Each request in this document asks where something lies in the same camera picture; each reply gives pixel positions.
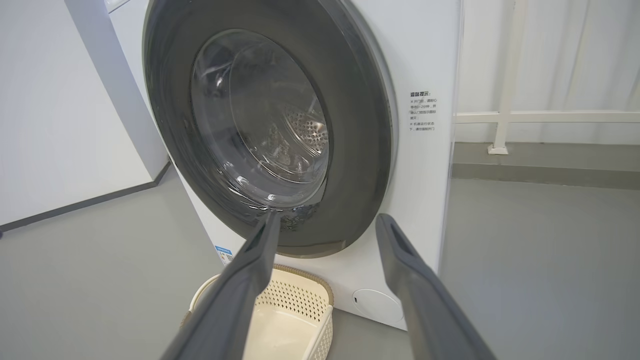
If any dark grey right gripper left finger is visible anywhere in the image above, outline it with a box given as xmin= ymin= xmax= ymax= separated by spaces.
xmin=160 ymin=210 xmax=282 ymax=360

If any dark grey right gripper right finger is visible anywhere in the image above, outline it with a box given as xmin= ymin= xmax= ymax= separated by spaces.
xmin=375 ymin=214 xmax=496 ymax=360

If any dark round glass washer door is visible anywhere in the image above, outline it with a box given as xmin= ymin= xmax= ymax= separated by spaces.
xmin=142 ymin=0 xmax=396 ymax=259

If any cream perforated laundry basket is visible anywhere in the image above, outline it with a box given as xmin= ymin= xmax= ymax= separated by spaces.
xmin=181 ymin=264 xmax=335 ymax=360

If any white front-load washing machine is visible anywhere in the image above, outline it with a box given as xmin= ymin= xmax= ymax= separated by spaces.
xmin=65 ymin=0 xmax=463 ymax=331

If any round white filter cover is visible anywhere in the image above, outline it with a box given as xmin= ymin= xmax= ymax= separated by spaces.
xmin=351 ymin=288 xmax=405 ymax=324

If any steel perforated washer drum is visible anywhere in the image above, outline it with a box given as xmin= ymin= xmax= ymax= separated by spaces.
xmin=270 ymin=102 xmax=331 ymax=186

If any printed text sticker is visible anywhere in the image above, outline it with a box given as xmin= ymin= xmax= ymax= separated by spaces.
xmin=409 ymin=91 xmax=438 ymax=132

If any white metal railing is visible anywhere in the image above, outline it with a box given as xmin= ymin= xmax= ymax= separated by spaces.
xmin=454 ymin=0 xmax=640 ymax=155

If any white curtain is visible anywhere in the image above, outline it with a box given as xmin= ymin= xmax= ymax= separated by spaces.
xmin=457 ymin=0 xmax=640 ymax=146

